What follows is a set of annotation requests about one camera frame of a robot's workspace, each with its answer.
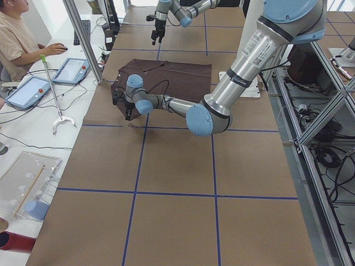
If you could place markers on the aluminium frame post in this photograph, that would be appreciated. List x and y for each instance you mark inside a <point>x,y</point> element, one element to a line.
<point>75,19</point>

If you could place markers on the far blue teach pendant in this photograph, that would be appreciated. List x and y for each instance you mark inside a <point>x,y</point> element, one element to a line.
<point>72,72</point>

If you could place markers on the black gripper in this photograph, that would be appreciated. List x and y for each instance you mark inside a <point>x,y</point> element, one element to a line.
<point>158,25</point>
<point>128,106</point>

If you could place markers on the wooden stick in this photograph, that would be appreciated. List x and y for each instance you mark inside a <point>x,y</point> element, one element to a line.
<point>16,210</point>

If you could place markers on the blue teach pendant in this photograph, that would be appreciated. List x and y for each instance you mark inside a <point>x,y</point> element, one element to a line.
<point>29,93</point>
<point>72,72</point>

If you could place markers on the dark brown t-shirt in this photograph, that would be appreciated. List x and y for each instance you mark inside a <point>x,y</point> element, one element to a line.
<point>184,81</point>

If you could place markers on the red cylinder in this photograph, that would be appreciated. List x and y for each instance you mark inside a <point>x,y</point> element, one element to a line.
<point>16,242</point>

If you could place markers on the blue plastic cup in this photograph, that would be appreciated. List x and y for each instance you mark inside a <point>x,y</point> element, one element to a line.
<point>37,209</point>

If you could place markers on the person in beige shirt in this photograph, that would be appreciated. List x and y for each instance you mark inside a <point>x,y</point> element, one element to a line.
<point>19,49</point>

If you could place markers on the silver reacher grabber tool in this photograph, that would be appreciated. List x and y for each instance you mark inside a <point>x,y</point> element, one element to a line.
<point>61,118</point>

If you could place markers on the black power adapter box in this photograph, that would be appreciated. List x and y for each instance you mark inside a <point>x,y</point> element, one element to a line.
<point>109,39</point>

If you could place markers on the clear plastic tray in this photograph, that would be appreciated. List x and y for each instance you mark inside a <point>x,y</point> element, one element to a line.
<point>15,182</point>

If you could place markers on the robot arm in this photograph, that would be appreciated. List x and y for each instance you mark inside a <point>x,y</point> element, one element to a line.
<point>280,23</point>
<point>182,14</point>

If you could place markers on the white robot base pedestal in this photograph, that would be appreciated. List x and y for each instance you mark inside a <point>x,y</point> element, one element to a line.
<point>252,11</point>

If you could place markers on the aluminium truss frame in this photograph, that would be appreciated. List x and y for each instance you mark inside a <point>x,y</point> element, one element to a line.
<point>312,93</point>

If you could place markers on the near blue teach pendant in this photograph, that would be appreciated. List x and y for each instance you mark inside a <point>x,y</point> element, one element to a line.
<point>29,93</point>

